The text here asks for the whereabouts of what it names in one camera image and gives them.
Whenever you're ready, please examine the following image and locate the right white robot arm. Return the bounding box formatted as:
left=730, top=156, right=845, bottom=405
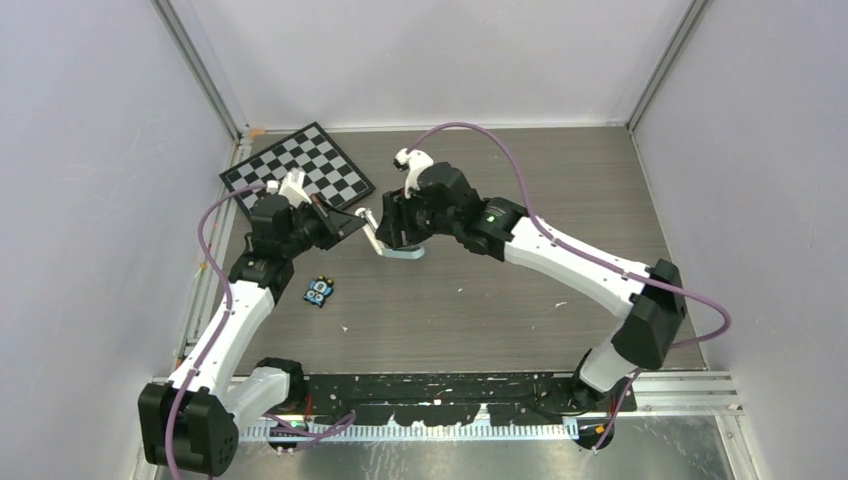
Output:
left=376, top=158, right=686, bottom=411

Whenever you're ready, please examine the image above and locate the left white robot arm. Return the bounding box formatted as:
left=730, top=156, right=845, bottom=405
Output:
left=138, top=195, right=366, bottom=477

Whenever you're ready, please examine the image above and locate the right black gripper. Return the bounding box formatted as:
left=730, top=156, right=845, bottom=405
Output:
left=377, top=184, right=460, bottom=249

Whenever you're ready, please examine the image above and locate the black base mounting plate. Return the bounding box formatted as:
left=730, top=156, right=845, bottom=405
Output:
left=270, top=372, right=636, bottom=427

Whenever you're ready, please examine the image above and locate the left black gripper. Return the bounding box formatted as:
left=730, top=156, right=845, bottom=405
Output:
left=282, top=194, right=366, bottom=259

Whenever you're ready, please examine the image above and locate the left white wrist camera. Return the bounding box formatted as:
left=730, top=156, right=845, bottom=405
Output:
left=265, top=168, right=313, bottom=208

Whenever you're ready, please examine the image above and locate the black white chessboard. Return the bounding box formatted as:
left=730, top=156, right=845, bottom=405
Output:
left=219, top=121, right=377, bottom=220

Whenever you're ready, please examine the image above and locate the blue owl eraser toy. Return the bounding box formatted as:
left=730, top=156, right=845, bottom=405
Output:
left=303, top=276, right=335, bottom=308

